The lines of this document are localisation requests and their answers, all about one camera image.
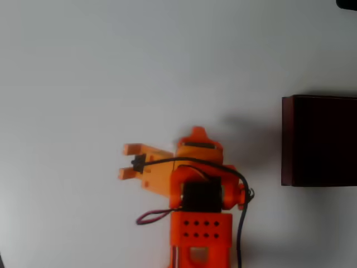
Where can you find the orange robot base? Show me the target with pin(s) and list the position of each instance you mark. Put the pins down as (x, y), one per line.
(200, 231)

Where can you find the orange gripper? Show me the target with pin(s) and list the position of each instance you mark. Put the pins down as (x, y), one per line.
(197, 151)

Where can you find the black object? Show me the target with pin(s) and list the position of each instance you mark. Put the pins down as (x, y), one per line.
(348, 4)

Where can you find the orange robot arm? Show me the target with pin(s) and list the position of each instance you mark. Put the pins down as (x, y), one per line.
(231, 192)

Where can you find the dark red box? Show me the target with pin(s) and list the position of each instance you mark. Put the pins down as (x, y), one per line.
(320, 142)

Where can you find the orange camera mount plate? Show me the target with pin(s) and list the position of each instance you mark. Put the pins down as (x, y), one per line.
(159, 176)

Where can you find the small black camera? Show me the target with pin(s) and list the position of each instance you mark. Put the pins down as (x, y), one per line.
(138, 163)

